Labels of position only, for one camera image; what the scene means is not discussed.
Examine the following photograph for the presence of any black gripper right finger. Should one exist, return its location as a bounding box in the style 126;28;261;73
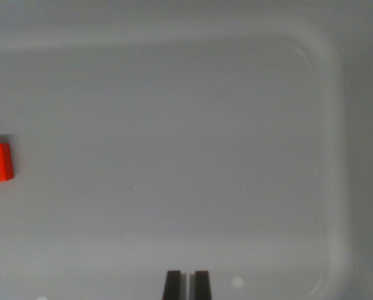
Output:
188;270;213;300

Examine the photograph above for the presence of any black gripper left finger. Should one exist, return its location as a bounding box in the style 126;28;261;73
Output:
162;270;187;300

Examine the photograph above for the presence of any white plastic tray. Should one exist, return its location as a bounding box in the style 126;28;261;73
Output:
0;0;373;300

